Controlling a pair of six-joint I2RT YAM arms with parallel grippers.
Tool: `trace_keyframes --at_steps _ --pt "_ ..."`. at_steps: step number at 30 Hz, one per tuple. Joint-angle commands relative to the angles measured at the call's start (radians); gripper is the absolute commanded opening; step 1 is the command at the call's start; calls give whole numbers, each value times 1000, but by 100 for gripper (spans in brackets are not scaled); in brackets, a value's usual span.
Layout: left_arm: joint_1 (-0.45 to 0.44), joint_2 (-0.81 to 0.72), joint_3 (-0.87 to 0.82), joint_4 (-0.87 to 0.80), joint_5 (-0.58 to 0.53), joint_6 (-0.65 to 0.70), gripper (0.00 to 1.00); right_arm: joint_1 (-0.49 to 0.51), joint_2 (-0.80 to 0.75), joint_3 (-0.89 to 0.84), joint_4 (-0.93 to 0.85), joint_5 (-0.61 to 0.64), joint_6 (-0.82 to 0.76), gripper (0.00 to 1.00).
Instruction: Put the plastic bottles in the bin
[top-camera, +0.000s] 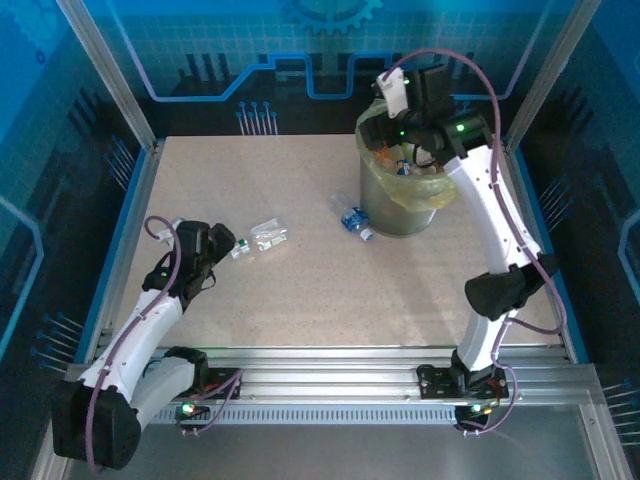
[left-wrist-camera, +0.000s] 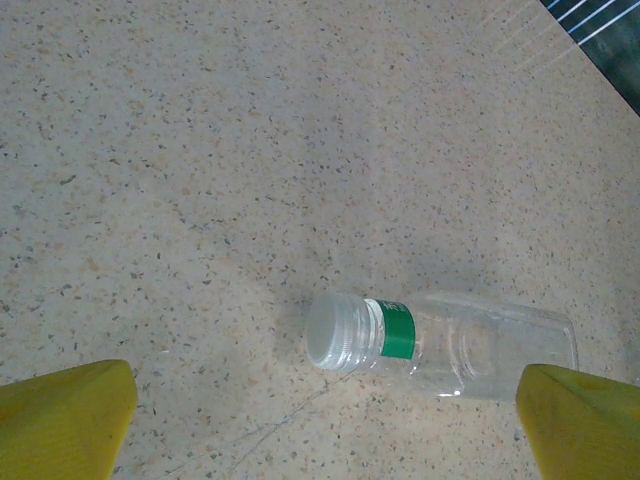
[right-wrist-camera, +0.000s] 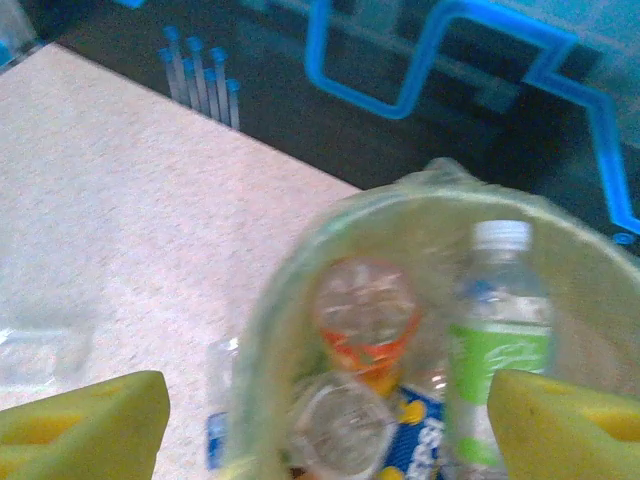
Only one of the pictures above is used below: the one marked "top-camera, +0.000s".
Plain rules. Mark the Pepsi bottle blue cap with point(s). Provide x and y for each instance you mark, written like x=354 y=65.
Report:
x=404 y=167

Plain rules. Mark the orange snack bag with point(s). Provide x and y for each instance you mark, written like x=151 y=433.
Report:
x=385 y=152

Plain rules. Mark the arm base status light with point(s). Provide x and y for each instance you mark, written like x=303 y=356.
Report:
x=477 y=409
x=187 y=409

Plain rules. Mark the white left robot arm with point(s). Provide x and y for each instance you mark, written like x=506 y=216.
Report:
x=145 y=325

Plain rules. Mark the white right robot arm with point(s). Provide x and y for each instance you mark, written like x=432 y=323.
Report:
x=492 y=215

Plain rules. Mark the yellow plastic bin liner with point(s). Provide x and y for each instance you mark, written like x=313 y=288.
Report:
x=425 y=192

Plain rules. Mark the grey metal bin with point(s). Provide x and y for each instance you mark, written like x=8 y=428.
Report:
x=395 y=215

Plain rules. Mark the clear jar white green cap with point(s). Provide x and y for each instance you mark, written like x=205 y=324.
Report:
x=270 y=232

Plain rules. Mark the clear water bottle blue label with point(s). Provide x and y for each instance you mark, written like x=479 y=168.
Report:
x=354 y=219

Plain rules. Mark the aluminium frame post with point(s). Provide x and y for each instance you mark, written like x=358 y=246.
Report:
x=107 y=75
x=550 y=70

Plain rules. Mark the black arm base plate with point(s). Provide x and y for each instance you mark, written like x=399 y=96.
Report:
x=225 y=380
x=435 y=382

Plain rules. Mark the aluminium front rail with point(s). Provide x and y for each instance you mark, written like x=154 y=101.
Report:
x=325 y=372

